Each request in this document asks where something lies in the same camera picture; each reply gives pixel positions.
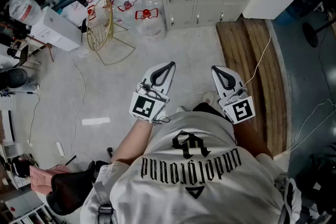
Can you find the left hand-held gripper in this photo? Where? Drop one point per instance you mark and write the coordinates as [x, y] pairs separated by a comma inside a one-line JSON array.
[[147, 108]]

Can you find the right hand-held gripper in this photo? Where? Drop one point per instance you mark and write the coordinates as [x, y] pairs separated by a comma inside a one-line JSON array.
[[241, 110]]

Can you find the person's left forearm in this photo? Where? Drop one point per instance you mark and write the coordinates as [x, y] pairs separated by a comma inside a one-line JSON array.
[[131, 141]]

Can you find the person's right forearm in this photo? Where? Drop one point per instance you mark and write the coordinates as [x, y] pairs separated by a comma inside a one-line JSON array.
[[249, 139]]

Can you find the person's right shoe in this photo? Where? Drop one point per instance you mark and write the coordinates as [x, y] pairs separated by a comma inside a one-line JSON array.
[[208, 97]]

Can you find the person's shoe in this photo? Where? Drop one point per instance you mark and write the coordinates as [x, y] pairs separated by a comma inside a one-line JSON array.
[[181, 108], [208, 97]]

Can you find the person's black trousers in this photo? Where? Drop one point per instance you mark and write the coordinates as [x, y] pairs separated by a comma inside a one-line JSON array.
[[204, 107]]

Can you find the person's left shoe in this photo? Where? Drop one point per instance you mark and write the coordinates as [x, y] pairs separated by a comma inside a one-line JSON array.
[[181, 108]]

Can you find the wooden slat platform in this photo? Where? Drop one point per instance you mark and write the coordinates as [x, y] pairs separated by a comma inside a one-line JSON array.
[[270, 112]]

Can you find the white tape strip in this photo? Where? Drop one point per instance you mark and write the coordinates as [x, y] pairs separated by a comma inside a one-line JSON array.
[[95, 121]]

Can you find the small white foam box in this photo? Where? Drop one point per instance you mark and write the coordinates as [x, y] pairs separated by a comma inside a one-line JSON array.
[[265, 5]]

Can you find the black floor fan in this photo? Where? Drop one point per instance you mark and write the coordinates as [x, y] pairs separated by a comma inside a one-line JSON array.
[[309, 34]]

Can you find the dark glass bottle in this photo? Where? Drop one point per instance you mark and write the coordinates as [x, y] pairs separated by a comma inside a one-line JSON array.
[[82, 1]]

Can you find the person's white printed shirt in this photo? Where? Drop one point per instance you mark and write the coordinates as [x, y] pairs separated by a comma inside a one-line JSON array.
[[210, 191]]

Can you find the white carton box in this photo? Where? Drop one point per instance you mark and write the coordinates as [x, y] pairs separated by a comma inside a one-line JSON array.
[[57, 26]]

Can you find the white power strip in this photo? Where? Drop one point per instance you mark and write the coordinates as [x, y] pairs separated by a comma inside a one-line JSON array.
[[60, 149]]

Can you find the black round appliance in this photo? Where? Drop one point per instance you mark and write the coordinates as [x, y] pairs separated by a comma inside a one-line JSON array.
[[17, 78]]

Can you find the black mesh office chair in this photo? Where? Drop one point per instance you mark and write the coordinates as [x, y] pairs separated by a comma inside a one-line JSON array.
[[68, 191]]

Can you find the clear plastic water barrel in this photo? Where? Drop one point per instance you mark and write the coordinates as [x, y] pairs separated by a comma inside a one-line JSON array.
[[23, 9]]

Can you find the pink cloth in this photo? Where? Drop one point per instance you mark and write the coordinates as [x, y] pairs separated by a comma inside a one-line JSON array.
[[39, 178]]

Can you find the wooden frame stool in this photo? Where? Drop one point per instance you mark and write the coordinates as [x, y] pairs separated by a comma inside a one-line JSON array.
[[48, 46]]

